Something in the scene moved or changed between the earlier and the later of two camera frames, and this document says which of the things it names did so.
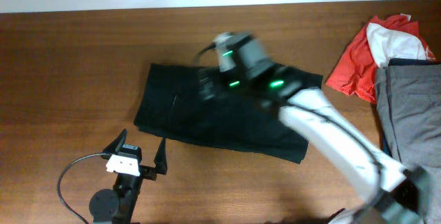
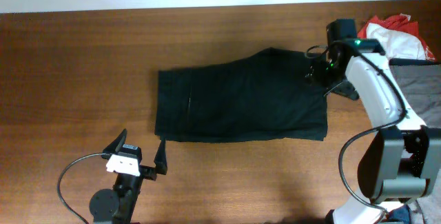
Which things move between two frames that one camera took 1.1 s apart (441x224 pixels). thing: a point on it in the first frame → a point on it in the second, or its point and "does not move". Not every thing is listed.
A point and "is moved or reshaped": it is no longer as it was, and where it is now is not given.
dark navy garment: [408, 61] does not move
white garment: [387, 44] does not move
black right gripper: [204, 82] → [314, 72]
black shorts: [172, 104] is moved or reshaped
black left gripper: [149, 172] does not move
